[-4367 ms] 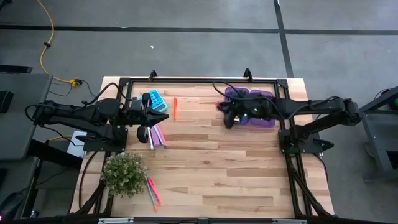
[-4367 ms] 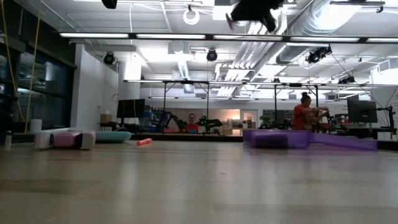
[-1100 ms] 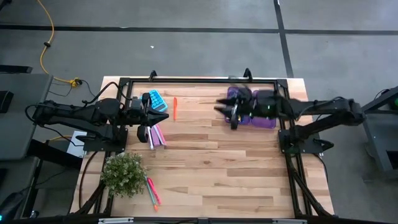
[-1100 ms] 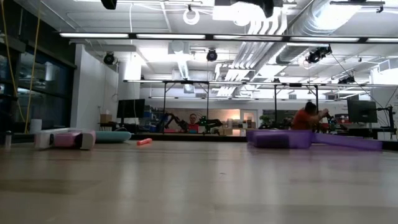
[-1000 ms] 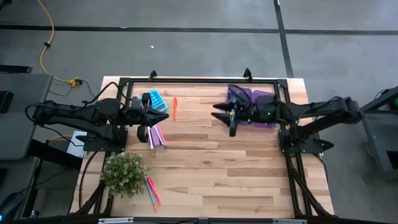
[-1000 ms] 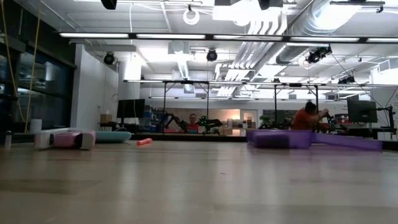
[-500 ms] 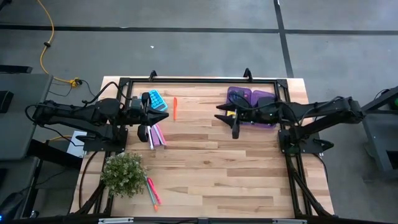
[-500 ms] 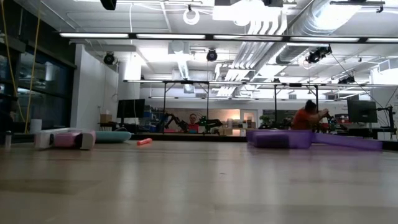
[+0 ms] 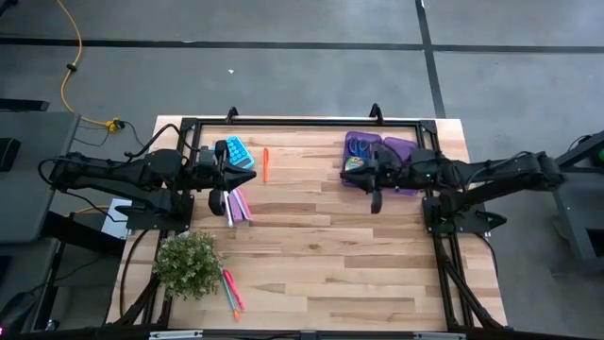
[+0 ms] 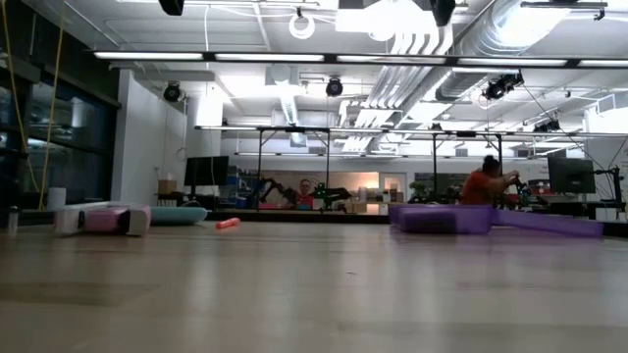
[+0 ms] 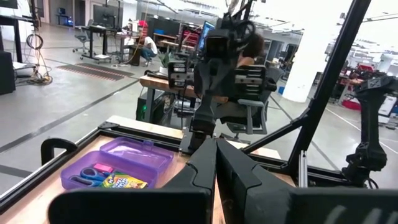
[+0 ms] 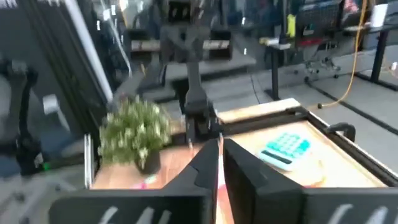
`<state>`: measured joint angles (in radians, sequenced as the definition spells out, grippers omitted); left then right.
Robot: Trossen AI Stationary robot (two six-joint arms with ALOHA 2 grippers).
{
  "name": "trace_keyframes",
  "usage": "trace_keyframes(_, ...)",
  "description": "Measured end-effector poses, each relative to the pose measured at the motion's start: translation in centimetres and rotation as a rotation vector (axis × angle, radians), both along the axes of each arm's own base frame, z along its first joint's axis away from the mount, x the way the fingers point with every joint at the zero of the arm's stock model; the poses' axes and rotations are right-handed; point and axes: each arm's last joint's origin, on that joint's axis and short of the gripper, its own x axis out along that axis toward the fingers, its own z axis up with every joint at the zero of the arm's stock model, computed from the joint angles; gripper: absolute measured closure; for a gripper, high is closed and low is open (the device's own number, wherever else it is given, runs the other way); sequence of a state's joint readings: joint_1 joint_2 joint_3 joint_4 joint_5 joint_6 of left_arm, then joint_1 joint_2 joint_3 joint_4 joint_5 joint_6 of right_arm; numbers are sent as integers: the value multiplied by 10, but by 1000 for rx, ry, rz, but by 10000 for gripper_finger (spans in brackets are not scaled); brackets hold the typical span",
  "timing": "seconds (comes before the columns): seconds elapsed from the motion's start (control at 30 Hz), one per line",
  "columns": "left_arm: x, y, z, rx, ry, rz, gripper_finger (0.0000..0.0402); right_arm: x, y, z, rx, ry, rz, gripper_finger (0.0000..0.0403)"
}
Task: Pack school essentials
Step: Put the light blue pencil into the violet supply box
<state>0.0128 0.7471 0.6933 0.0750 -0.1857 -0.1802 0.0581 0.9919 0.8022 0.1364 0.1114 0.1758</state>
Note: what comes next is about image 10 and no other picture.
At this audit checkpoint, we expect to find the black aluminium table frame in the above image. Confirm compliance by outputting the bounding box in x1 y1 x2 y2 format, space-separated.
0 209 628 239

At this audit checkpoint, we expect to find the blue plastic container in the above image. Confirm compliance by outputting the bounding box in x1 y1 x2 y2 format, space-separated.
149 206 209 227

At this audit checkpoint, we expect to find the yellow hanging cable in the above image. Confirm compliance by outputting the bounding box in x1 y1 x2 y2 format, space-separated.
0 0 40 195
37 0 66 212

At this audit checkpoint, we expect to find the purple plastic pencil box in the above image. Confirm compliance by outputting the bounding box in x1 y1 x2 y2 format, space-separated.
388 204 605 239

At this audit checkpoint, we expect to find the white cable coil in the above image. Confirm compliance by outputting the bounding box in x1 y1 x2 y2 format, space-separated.
288 13 317 41

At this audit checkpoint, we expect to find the black background rig frame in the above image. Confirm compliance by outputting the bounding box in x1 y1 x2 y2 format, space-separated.
194 125 588 213

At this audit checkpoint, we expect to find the black monitor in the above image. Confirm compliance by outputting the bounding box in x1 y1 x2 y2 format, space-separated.
547 156 598 195
183 155 231 188

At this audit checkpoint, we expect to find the black ceiling spotlight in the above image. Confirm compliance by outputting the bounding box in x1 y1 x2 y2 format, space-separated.
482 70 526 102
324 76 345 99
161 80 184 104

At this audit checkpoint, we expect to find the person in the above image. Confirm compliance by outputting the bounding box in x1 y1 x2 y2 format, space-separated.
459 154 522 207
294 177 317 211

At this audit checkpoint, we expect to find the white paper roll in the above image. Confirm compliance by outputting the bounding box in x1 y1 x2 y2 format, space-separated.
45 186 69 213

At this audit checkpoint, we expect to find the overhead LED light bar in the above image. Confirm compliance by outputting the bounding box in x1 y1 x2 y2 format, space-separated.
91 48 628 70

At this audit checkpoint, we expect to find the small white bottle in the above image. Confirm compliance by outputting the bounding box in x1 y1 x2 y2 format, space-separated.
6 205 21 235

